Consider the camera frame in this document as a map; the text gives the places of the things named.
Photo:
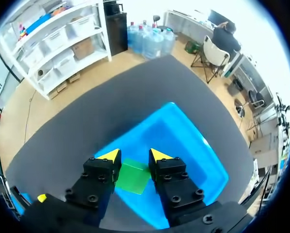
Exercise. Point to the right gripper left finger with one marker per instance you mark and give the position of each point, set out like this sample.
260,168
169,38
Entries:
99,179

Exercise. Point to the yellow cube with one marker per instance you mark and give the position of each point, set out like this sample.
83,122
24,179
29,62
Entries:
41,198

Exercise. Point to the blue plastic bin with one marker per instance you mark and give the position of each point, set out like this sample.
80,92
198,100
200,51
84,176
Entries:
179,143

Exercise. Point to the person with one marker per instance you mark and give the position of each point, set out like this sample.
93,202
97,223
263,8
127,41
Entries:
225,38

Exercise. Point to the green cube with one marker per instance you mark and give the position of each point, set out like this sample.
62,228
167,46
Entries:
133,178

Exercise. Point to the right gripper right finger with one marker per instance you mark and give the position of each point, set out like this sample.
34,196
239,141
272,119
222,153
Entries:
174,184

